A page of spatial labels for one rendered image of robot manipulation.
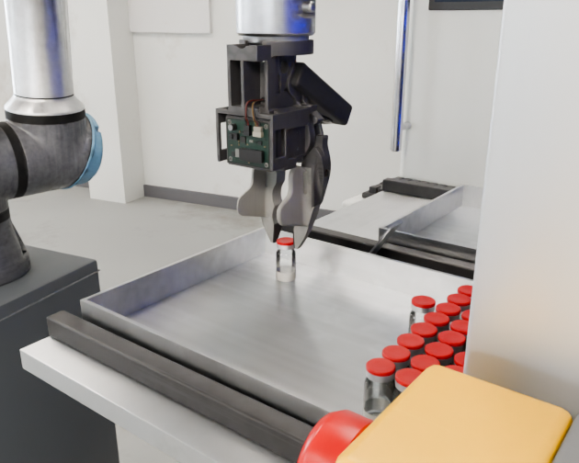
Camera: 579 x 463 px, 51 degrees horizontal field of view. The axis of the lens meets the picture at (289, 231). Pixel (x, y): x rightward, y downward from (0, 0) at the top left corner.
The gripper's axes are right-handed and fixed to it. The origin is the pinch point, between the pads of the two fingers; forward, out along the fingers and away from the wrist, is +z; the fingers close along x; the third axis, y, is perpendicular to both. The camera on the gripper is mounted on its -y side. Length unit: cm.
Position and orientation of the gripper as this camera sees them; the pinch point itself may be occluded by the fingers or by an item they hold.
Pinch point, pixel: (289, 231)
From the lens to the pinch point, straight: 66.3
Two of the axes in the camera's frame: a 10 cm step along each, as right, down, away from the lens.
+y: -6.0, 2.7, -7.5
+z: 0.0, 9.4, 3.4
